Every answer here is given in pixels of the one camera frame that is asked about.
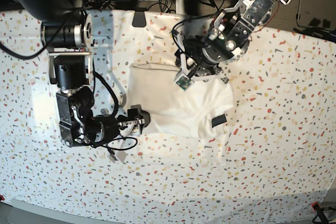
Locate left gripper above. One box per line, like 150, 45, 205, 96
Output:
178, 37, 234, 83

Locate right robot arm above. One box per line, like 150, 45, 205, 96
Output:
18, 0, 150, 148

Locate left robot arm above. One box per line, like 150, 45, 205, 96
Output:
171, 0, 291, 90

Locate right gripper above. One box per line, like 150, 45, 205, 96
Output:
86, 107, 151, 147

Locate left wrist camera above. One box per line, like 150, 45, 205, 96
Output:
174, 73, 194, 91

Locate terrazzo patterned tablecloth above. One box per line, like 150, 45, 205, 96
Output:
0, 7, 336, 224

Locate black table clamp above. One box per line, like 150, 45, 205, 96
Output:
132, 7, 146, 28

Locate white printed T-shirt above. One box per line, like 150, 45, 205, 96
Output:
125, 63, 234, 139

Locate red clamp at right corner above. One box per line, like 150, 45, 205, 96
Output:
312, 202, 329, 224

